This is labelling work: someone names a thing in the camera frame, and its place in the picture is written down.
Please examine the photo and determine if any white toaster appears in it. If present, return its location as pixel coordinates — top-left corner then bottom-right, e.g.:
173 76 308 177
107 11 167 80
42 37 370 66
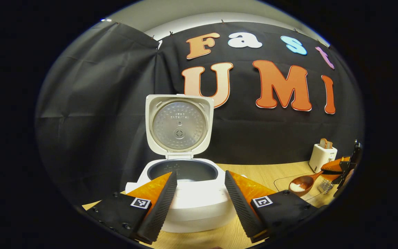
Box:
309 144 338 173

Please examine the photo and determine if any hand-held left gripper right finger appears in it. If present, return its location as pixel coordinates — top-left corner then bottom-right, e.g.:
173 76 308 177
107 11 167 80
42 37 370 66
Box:
225 170 319 243

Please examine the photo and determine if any brown wooden spoon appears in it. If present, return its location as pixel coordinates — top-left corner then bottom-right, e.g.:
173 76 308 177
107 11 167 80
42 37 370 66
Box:
288 170 324 197

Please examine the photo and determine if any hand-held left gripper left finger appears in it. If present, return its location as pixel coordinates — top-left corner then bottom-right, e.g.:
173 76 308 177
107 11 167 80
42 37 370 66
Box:
87 172 178 244

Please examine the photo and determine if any metal wire chopstick holder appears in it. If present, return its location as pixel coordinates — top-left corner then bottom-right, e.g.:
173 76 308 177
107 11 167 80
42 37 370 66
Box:
318 180 334 194

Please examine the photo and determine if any white rice cooker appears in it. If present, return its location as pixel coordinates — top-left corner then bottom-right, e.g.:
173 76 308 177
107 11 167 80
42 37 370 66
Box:
125 94 246 233

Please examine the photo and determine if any black backdrop cloth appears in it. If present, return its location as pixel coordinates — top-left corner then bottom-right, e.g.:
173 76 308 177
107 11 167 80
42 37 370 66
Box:
35 21 364 204

